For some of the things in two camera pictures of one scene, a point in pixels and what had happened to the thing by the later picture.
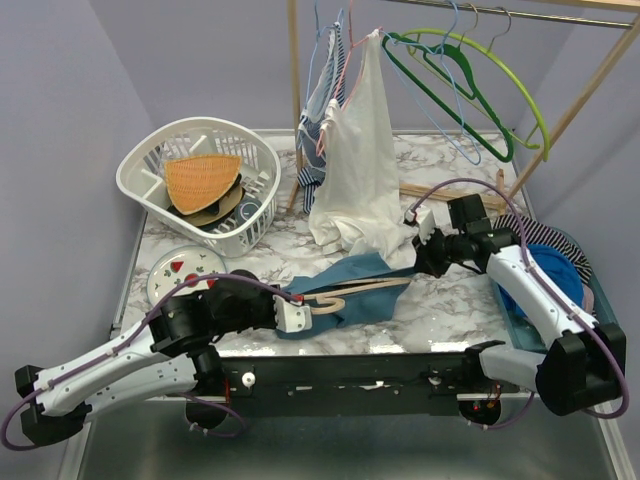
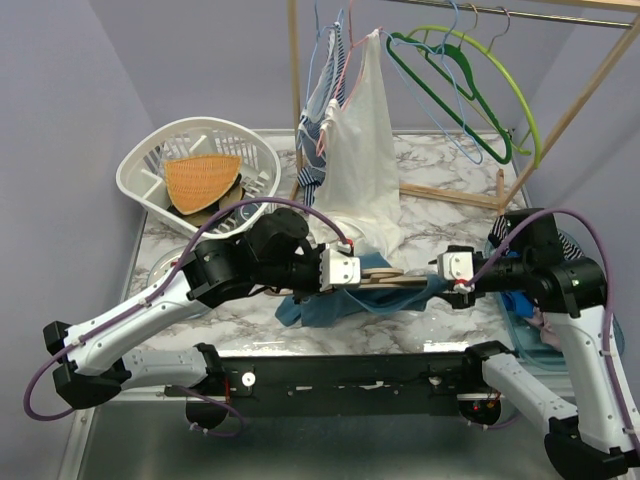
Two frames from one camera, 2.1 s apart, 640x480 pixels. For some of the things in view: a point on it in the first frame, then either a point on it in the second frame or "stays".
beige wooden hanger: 329,297 -> 387,278
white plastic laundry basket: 212,179 stays
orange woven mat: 196,180 stays
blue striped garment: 328,83 stays
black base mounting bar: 350,385 stays
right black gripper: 425,261 -> 461,299
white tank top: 356,206 stays
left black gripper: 271,323 -> 315,288
